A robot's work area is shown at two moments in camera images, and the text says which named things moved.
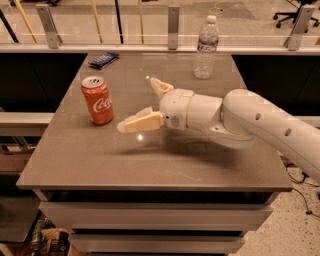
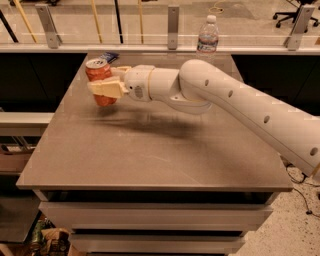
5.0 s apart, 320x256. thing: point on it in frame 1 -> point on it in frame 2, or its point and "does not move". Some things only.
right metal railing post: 303,19 does not move
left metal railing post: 53,36 does not move
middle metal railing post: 173,27 does not move
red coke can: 99,99 -> 99,69
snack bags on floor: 49,240 does not move
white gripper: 174,107 -> 137,82
